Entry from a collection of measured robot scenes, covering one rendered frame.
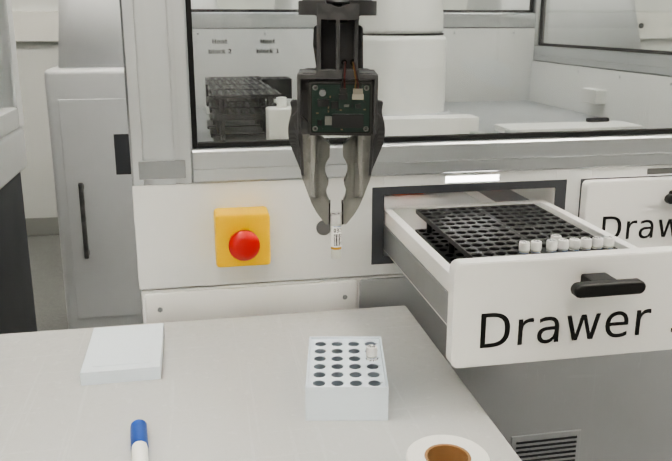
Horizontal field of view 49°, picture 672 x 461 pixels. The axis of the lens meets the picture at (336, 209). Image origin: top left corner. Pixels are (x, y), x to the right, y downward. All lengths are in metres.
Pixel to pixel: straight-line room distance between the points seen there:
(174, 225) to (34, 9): 3.31
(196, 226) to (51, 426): 0.34
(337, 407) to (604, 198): 0.56
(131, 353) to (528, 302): 0.46
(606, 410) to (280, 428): 0.68
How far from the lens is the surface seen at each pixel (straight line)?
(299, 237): 1.03
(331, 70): 0.65
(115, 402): 0.85
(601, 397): 1.30
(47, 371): 0.94
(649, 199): 1.19
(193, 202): 1.01
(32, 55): 4.27
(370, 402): 0.78
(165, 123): 0.99
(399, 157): 1.04
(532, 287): 0.76
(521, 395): 1.23
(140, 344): 0.94
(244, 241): 0.95
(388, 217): 1.04
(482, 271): 0.74
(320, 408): 0.78
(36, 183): 4.37
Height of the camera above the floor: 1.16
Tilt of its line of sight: 14 degrees down
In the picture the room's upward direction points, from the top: straight up
